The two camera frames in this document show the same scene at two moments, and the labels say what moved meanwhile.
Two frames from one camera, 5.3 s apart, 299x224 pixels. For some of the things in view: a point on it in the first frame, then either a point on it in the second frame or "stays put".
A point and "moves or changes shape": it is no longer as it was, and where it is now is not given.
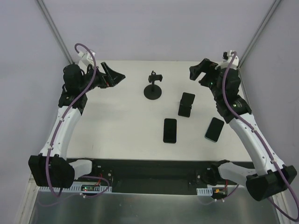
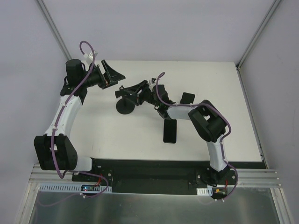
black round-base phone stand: [153, 91] moves or changes shape
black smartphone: [170, 127] stays put
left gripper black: [105, 78] stays put
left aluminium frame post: [55, 30] stays put
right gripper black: [208, 75] -> [140, 95]
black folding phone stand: [185, 105] stays put
